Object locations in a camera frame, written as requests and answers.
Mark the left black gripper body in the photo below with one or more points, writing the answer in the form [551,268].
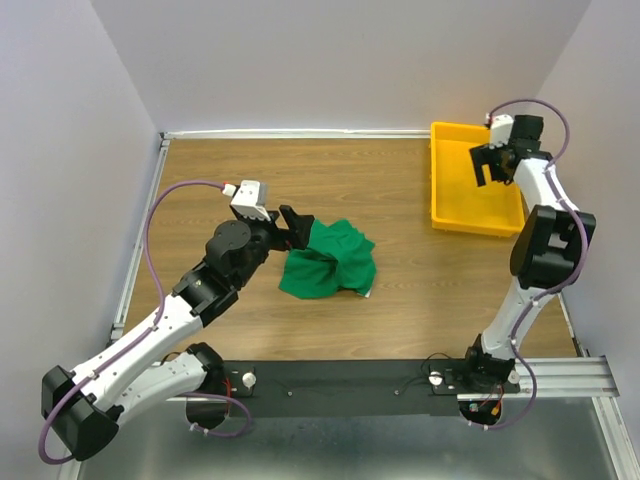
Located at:
[266,236]

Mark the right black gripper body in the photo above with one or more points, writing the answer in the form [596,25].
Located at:
[498,173]

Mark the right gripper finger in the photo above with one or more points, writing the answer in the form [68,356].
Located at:
[479,170]
[482,154]

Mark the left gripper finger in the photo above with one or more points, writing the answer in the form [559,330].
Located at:
[297,238]
[297,224]

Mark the yellow plastic tray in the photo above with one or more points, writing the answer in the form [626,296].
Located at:
[457,202]

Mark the green t shirt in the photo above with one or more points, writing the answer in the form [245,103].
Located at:
[338,257]

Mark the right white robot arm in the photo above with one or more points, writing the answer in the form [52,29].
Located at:
[548,254]

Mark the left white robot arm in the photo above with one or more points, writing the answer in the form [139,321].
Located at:
[86,406]

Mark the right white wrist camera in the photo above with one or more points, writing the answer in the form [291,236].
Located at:
[500,128]

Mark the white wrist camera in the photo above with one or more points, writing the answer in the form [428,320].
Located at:
[500,128]
[249,200]

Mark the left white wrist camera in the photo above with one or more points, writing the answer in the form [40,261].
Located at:
[249,200]

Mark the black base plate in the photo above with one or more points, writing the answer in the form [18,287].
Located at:
[348,388]

